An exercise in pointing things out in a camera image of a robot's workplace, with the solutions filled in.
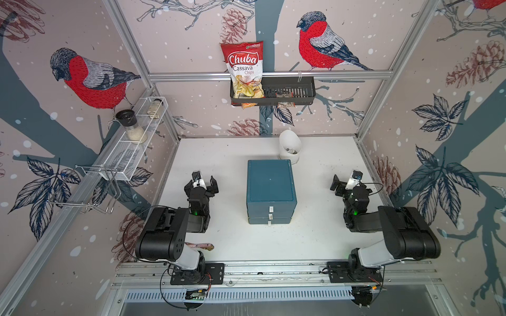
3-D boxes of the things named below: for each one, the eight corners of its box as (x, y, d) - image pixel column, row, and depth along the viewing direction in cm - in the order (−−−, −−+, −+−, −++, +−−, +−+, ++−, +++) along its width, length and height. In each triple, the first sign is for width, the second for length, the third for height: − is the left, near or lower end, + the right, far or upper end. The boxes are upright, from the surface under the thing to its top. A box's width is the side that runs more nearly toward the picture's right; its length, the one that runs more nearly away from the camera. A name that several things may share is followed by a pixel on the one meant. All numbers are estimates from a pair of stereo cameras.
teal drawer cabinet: (248, 227, 87) (245, 205, 70) (249, 186, 101) (247, 159, 83) (290, 227, 87) (298, 205, 70) (286, 186, 100) (291, 159, 83)
